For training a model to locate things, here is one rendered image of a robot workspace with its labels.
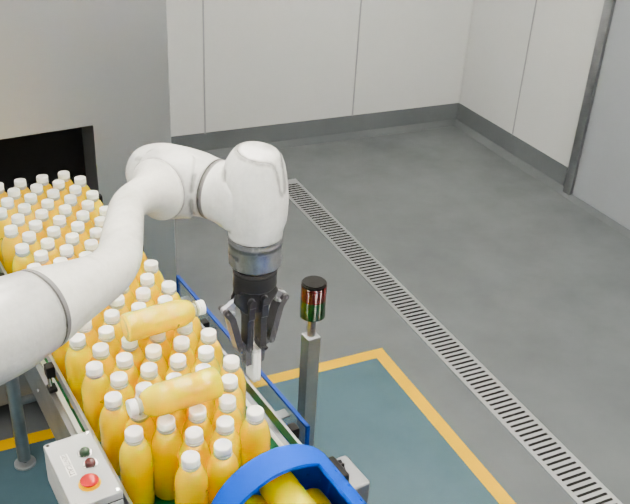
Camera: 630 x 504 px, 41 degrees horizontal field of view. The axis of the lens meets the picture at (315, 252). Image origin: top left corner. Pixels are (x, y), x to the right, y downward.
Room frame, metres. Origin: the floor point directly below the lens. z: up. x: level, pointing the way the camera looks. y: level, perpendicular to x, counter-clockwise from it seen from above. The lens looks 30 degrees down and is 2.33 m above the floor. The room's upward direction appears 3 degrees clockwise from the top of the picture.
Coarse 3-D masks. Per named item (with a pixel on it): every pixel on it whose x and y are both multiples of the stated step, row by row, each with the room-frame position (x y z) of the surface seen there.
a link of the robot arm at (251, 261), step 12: (228, 240) 1.19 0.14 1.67; (228, 252) 1.19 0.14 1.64; (240, 252) 1.16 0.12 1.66; (252, 252) 1.16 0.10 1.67; (264, 252) 1.16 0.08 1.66; (276, 252) 1.18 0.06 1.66; (240, 264) 1.16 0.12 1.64; (252, 264) 1.16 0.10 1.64; (264, 264) 1.16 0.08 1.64; (276, 264) 1.18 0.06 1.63
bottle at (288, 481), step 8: (288, 472) 1.16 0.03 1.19; (272, 480) 1.14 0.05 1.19; (280, 480) 1.13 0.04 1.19; (288, 480) 1.14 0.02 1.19; (296, 480) 1.14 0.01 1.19; (264, 488) 1.13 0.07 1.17; (272, 488) 1.12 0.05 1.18; (280, 488) 1.12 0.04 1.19; (288, 488) 1.11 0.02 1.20; (296, 488) 1.12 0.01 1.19; (304, 488) 1.13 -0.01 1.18; (264, 496) 1.13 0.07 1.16; (272, 496) 1.11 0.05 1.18; (280, 496) 1.10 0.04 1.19; (288, 496) 1.10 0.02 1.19; (296, 496) 1.10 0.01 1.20; (304, 496) 1.10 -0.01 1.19
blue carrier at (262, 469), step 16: (288, 448) 1.18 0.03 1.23; (304, 448) 1.19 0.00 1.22; (256, 464) 1.14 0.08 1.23; (272, 464) 1.13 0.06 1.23; (288, 464) 1.14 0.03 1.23; (304, 464) 1.14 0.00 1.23; (320, 464) 1.16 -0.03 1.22; (240, 480) 1.11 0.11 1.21; (256, 480) 1.10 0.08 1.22; (304, 480) 1.21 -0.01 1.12; (320, 480) 1.23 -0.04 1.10; (336, 480) 1.12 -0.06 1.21; (224, 496) 1.10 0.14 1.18; (240, 496) 1.08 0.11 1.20; (336, 496) 1.22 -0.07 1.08; (352, 496) 1.09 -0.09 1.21
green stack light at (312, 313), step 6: (300, 300) 1.73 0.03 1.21; (300, 306) 1.73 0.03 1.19; (306, 306) 1.71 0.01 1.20; (312, 306) 1.70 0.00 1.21; (318, 306) 1.71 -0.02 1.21; (324, 306) 1.72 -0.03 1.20; (300, 312) 1.73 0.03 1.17; (306, 312) 1.71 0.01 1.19; (312, 312) 1.71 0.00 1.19; (318, 312) 1.71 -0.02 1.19; (324, 312) 1.73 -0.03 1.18; (306, 318) 1.71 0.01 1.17; (312, 318) 1.71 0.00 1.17; (318, 318) 1.71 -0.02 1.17
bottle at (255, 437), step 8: (248, 424) 1.41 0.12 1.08; (256, 424) 1.41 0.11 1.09; (264, 424) 1.42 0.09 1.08; (240, 432) 1.41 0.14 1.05; (248, 432) 1.40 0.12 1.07; (256, 432) 1.40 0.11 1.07; (264, 432) 1.41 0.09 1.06; (248, 440) 1.39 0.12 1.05; (256, 440) 1.39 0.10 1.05; (264, 440) 1.40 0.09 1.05; (248, 448) 1.39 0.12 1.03; (256, 448) 1.39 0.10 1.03; (264, 448) 1.40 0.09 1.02; (248, 456) 1.39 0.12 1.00
